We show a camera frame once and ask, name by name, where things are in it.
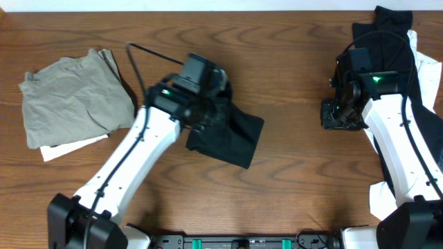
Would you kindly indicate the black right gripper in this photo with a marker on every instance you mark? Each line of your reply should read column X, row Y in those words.
column 329, row 122

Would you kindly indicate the black logo t-shirt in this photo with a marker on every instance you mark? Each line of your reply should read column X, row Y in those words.
column 233, row 138

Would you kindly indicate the folded beige t-shirt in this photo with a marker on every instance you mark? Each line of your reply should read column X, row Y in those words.
column 75, row 99

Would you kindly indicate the folded white garment under beige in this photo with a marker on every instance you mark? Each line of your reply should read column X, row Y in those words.
column 50, row 153

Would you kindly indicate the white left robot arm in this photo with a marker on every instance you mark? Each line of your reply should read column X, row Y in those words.
column 92, row 217

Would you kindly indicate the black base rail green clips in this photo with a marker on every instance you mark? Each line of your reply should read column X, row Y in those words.
column 304, row 239

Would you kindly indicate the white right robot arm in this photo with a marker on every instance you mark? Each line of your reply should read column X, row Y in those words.
column 415, row 224

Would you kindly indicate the black garment in pile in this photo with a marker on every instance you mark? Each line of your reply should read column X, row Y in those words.
column 392, row 47

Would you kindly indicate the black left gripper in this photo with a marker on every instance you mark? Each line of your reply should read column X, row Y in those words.
column 206, row 113

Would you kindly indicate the white garment in pile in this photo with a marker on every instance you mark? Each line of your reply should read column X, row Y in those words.
column 386, row 131

